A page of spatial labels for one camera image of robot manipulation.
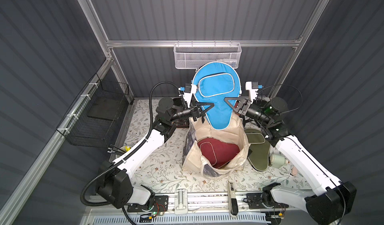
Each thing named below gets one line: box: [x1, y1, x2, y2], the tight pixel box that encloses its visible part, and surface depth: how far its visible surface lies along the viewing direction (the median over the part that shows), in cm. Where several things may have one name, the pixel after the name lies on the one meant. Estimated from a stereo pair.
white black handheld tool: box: [227, 182, 239, 218], surface depth 72 cm
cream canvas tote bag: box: [182, 114, 251, 178], surface depth 87 cm
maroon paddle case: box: [197, 137, 240, 169], surface depth 90 cm
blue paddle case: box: [192, 61, 242, 130], surface depth 59 cm
